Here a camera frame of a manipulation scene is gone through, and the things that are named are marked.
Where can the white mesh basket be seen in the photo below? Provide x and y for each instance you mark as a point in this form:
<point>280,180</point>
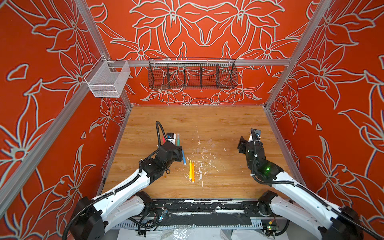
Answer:
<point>107,79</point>

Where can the aluminium frame rail left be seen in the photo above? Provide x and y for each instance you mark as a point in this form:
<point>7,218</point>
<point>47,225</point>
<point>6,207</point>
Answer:
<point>47,49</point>

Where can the orange marker pen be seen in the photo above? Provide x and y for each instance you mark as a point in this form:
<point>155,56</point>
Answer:
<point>193,172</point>

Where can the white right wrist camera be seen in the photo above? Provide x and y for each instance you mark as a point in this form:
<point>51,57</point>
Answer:
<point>255,135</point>

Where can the yellow marker pen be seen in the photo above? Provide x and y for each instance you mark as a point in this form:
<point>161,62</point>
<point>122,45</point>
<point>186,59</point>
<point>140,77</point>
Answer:
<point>190,170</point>

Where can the aluminium frame rail back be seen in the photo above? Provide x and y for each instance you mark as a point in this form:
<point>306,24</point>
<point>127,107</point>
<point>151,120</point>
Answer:
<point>240,62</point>

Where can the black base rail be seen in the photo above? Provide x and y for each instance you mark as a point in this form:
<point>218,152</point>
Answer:
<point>226,214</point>

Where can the black wire basket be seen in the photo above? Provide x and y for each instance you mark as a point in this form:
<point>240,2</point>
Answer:
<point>192,76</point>

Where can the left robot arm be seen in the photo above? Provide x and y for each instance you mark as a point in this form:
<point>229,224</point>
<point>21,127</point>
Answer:
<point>93,218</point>

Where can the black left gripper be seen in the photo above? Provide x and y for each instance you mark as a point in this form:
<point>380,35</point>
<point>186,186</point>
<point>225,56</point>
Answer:
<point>178,151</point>

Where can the blue marker pen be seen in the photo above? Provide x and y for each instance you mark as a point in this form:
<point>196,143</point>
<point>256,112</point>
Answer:
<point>183,158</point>

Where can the aluminium frame rail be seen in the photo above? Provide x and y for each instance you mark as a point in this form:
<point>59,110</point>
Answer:
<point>306,36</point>
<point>47,49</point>
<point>240,62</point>

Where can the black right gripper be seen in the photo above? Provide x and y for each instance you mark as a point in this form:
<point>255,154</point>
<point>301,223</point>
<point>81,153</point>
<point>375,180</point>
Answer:
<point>242,144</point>

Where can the aluminium frame rail right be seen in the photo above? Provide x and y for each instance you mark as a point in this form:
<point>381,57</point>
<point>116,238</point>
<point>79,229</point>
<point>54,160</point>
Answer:
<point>306,36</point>

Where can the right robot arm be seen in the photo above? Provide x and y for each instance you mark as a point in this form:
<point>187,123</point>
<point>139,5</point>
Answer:
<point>321,218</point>

